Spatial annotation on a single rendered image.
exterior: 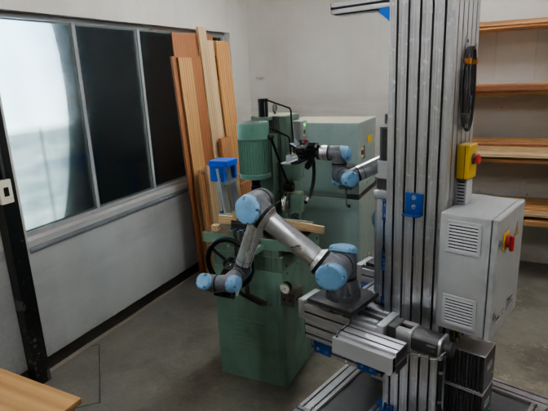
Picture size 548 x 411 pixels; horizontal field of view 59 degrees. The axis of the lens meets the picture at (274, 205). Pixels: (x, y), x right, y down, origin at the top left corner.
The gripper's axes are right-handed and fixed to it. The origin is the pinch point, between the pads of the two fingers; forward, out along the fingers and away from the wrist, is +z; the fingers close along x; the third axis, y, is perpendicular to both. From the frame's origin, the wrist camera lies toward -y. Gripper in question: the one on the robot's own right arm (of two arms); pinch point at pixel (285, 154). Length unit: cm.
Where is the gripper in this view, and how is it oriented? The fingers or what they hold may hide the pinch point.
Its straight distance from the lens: 254.2
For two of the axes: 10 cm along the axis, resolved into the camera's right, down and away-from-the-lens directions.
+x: -3.3, 7.5, -5.7
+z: -9.0, -0.7, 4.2
